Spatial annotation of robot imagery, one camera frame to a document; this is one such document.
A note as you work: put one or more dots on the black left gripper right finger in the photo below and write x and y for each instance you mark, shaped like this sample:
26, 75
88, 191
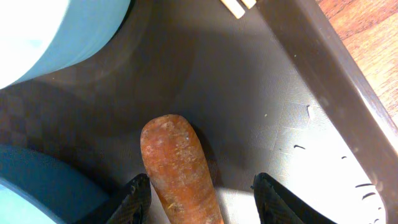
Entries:
278, 205

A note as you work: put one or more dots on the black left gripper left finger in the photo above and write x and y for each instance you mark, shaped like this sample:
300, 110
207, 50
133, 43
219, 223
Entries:
129, 206

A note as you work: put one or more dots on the orange carrot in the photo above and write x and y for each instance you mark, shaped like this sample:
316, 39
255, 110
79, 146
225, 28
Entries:
176, 165

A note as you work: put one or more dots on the dark blue plate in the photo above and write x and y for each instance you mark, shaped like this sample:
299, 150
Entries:
52, 186

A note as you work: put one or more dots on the brown serving tray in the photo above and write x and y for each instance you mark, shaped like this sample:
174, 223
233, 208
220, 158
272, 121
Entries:
274, 92

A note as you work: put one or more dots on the light blue bowl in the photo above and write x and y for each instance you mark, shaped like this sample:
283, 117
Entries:
42, 36

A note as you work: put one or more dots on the right wooden chopstick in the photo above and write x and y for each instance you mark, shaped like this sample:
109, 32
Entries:
249, 3

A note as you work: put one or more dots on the wooden chopstick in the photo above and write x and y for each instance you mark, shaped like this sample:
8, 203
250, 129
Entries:
234, 7
249, 3

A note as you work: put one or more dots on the left wooden chopstick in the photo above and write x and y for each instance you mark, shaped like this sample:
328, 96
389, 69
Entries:
234, 7

